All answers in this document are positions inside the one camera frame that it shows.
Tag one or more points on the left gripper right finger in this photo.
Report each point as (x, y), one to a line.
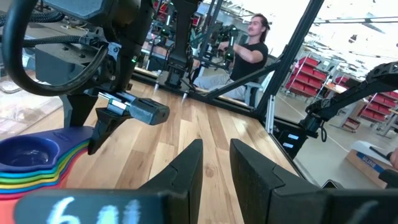
(252, 177)

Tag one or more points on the purple measuring cup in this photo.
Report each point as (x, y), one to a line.
(62, 140)

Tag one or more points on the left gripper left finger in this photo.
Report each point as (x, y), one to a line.
(186, 174)

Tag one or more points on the brown cardboard box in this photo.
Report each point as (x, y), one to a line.
(363, 165)

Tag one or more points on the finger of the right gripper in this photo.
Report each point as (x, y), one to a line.
(105, 124)
(77, 109)

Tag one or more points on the red measuring cup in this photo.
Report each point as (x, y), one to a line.
(9, 196)

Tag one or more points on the red bin shelf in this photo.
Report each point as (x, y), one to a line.
(379, 109)
(306, 77)

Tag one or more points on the clear plastic basket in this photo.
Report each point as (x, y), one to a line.
(18, 112)

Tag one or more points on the person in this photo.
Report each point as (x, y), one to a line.
(248, 62)

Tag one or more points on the person's hand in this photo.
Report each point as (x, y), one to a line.
(394, 158)

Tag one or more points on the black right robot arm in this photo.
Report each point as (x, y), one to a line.
(183, 46)

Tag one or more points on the grey chair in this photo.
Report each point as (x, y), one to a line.
(253, 93)

